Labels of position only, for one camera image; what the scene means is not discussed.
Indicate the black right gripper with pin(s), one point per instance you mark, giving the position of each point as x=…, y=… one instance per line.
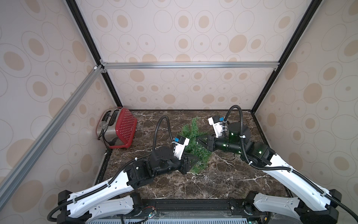
x=211, y=143

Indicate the silver aluminium left rail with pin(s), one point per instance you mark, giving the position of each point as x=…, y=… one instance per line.
x=26, y=163

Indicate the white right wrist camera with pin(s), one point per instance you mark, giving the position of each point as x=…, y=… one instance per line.
x=218, y=125

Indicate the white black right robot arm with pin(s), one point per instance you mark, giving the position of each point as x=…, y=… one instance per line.
x=311, y=203

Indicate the green artificial christmas tree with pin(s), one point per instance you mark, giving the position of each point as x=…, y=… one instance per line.
x=192, y=131

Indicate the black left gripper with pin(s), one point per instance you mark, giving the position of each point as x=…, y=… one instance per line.
x=186, y=162

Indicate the red polka dot toaster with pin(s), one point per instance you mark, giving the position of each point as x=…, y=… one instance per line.
x=117, y=127

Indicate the silver aluminium rail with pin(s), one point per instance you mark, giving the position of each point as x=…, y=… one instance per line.
x=189, y=65
x=26, y=163

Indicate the silver aluminium back rail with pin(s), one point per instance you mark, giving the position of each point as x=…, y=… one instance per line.
x=189, y=65

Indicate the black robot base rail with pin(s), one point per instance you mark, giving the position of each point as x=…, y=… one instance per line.
x=134, y=206

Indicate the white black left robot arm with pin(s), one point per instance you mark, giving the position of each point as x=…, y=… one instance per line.
x=79, y=207

